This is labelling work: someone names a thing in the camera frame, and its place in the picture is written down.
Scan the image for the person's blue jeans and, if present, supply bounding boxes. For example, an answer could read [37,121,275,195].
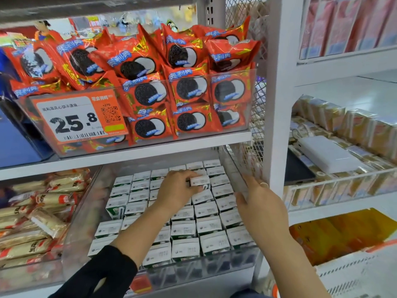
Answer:
[230,288,274,298]

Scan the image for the person's right hand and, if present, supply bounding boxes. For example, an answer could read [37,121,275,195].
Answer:
[236,175,291,252]

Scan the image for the large white orange price tag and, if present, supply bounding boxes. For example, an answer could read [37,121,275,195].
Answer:
[32,88,130,143]

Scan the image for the person's left forearm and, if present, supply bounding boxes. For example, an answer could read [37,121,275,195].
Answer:
[48,204,171,298]

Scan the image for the small orange price tag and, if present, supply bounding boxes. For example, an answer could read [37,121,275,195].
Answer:
[130,274,154,294]

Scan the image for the white wire mesh divider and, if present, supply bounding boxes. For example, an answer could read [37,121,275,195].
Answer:
[223,0,270,180]

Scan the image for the yellow orange snack packet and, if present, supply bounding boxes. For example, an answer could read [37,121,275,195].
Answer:
[289,208,397,266]

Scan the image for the white flat box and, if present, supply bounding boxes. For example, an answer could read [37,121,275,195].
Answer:
[298,135,362,174]

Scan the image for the person's right forearm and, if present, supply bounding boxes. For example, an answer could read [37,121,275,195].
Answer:
[261,236,332,298]

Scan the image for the stack of red cookie packets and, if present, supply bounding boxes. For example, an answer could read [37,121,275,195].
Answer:
[0,15,261,156]

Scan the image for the pile of yellow wafer bars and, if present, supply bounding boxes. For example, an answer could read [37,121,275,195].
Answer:
[0,167,93,269]

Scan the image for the rows of white juice cartons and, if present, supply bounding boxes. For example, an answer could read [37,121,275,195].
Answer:
[87,159,256,269]

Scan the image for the person's left hand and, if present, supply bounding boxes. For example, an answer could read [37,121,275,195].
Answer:
[154,169,206,216]

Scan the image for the clear plastic display bin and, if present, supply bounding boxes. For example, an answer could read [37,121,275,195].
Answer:
[61,146,264,296]
[0,167,103,294]

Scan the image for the blue cardboard display box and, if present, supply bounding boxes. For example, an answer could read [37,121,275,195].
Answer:
[0,49,53,169]

